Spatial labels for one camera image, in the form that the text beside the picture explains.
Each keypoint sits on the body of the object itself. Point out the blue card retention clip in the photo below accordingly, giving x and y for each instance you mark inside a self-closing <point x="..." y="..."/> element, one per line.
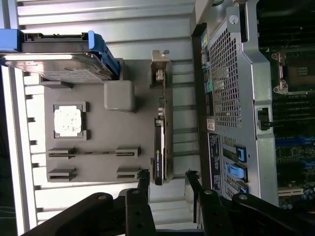
<point x="236" y="172"/>
<point x="241" y="153"/>
<point x="243" y="188"/>

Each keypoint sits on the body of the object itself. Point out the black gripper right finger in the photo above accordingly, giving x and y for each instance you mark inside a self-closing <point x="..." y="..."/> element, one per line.
<point x="209" y="211"/>

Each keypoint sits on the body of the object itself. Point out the CPU socket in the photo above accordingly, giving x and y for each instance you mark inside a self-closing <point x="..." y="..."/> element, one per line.
<point x="300" y="73"/>

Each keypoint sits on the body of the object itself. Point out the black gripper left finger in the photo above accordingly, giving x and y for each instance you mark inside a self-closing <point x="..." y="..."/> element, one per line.
<point x="137" y="209"/>

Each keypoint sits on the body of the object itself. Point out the open black PC case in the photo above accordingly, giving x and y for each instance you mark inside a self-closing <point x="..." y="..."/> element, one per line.
<point x="246" y="73"/>

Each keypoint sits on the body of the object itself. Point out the green motherboard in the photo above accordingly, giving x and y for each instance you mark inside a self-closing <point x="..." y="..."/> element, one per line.
<point x="295" y="159"/>

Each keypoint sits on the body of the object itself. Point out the silver CPU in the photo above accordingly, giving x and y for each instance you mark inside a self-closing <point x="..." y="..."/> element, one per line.
<point x="67" y="123"/>

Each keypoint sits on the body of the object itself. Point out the white expansion slot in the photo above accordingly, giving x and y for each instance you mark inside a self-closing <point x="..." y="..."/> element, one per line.
<point x="290" y="191"/>

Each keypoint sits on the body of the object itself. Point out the green RAM stick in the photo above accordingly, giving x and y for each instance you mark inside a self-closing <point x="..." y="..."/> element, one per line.
<point x="98" y="154"/>

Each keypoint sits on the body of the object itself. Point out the hard disk in blue caddy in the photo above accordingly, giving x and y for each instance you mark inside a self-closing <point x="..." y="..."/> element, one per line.
<point x="49" y="66"/>

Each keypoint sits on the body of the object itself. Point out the grey parts rack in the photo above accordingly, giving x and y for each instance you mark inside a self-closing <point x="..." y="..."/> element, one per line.
<point x="98" y="137"/>

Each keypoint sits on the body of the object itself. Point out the blue expansion slot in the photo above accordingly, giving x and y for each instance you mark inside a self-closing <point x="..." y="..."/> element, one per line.
<point x="295" y="141"/>

